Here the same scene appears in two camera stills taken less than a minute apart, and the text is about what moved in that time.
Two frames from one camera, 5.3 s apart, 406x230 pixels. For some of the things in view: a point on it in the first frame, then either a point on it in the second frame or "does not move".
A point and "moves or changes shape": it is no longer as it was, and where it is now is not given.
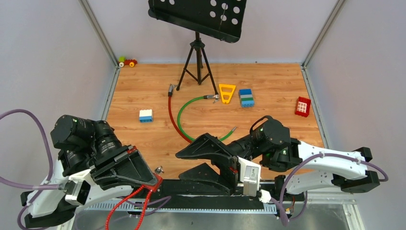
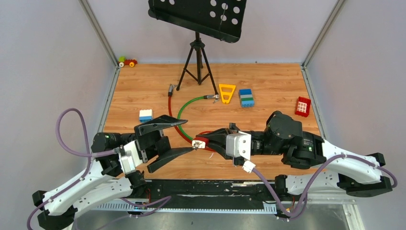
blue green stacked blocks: (246, 97) does not move
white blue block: (145, 116) does not move
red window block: (302, 106) does not move
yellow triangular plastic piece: (226, 93) does not move
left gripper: (139, 164) -> (152, 141)
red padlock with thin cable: (153, 187) moves or changes shape
